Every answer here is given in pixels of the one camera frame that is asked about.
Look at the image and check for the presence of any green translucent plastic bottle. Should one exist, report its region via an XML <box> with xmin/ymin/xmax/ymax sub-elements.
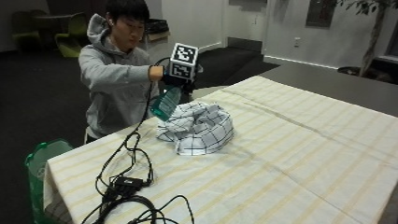
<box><xmin>149</xmin><ymin>85</ymin><xmax>183</xmax><ymax>122</ymax></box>

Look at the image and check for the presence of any white cube with black markers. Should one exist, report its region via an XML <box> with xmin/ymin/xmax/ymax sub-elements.
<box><xmin>166</xmin><ymin>42</ymin><xmax>199</xmax><ymax>81</ymax></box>

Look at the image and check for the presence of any white checked kitchen cloth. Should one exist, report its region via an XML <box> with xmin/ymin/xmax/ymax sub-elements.
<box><xmin>155</xmin><ymin>101</ymin><xmax>235</xmax><ymax>157</ymax></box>

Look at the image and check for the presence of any the person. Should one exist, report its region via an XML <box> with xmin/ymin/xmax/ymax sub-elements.
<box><xmin>77</xmin><ymin>0</ymin><xmax>167</xmax><ymax>145</ymax></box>

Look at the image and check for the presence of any black basket on cardboard box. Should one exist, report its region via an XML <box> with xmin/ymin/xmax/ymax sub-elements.
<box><xmin>142</xmin><ymin>18</ymin><xmax>171</xmax><ymax>44</ymax></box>

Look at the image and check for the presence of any cream striped tablecloth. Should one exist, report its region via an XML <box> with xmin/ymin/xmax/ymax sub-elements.
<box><xmin>42</xmin><ymin>75</ymin><xmax>398</xmax><ymax>224</ymax></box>

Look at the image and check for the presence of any green chair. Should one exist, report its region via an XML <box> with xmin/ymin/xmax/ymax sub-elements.
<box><xmin>9</xmin><ymin>9</ymin><xmax>44</xmax><ymax>49</ymax></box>
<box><xmin>53</xmin><ymin>12</ymin><xmax>89</xmax><ymax>59</ymax></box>

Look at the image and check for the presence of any small black hub box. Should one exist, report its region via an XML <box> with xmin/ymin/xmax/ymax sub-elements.
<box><xmin>110</xmin><ymin>175</ymin><xmax>145</xmax><ymax>193</ymax></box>

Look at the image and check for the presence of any dark round table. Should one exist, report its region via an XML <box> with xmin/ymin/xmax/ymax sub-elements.
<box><xmin>33</xmin><ymin>13</ymin><xmax>77</xmax><ymax>48</ymax></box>

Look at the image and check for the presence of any dark plant pot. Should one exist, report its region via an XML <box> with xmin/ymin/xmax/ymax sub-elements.
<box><xmin>335</xmin><ymin>65</ymin><xmax>396</xmax><ymax>84</ymax></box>

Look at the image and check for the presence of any green plastic bag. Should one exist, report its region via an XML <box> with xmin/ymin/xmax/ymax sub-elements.
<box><xmin>24</xmin><ymin>138</ymin><xmax>75</xmax><ymax>224</ymax></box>

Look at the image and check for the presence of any indoor tree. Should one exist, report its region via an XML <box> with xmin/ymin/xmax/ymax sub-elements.
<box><xmin>335</xmin><ymin>0</ymin><xmax>398</xmax><ymax>77</ymax></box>

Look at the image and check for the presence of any black glove cable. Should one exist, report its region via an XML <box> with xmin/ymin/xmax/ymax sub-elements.
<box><xmin>93</xmin><ymin>56</ymin><xmax>171</xmax><ymax>200</ymax></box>

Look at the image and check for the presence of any dark wall panel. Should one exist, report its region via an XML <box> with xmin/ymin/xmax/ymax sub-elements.
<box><xmin>304</xmin><ymin>0</ymin><xmax>338</xmax><ymax>28</ymax></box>

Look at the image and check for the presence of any bundle of black cables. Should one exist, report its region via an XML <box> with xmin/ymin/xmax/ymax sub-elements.
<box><xmin>79</xmin><ymin>186</ymin><xmax>197</xmax><ymax>224</ymax></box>

